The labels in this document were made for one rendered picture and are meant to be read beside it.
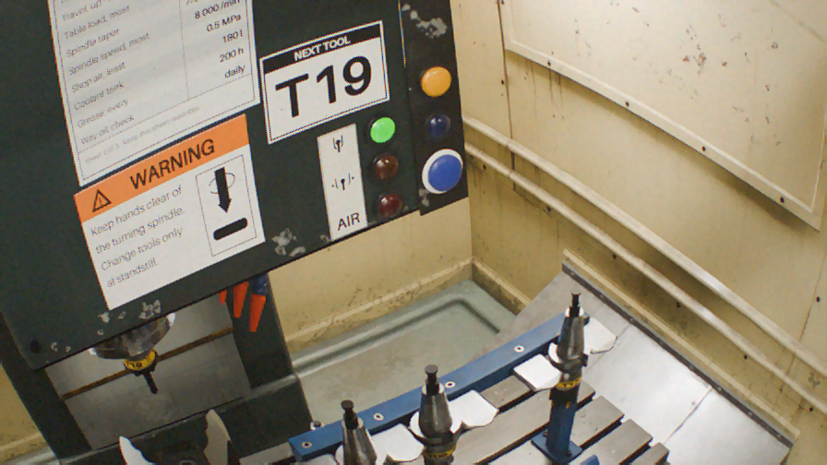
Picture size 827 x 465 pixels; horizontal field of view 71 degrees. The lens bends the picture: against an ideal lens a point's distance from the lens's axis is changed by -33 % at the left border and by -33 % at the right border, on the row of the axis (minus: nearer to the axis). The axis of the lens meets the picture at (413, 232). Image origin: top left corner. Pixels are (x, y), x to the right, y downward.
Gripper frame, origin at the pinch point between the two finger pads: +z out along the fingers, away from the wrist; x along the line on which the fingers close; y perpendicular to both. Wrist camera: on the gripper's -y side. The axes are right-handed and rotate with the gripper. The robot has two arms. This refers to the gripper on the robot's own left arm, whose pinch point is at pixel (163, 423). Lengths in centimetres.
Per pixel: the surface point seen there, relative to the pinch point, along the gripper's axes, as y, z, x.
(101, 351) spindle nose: -4.2, 9.0, -4.3
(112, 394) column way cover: 45, 57, -13
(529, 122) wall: 31, 76, 97
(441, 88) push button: -25.9, -3.3, 30.8
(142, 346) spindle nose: -3.9, 7.8, 1.3
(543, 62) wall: 12, 68, 96
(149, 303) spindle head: -17.5, -4.3, 4.0
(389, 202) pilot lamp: -17.8, -3.7, 25.6
